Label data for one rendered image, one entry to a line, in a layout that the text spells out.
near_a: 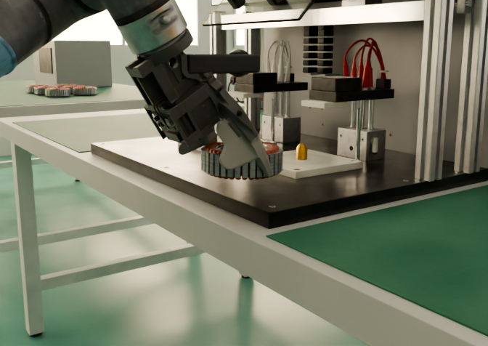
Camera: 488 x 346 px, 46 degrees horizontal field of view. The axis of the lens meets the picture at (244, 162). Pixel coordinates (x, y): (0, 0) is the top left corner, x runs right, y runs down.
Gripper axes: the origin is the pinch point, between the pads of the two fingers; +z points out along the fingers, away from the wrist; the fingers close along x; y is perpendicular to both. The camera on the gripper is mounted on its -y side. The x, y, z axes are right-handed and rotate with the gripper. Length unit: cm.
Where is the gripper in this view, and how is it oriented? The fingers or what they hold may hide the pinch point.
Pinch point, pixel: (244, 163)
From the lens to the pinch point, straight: 78.5
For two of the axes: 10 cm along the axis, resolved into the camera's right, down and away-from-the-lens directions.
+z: 4.2, 7.8, 4.6
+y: -7.1, 6.0, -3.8
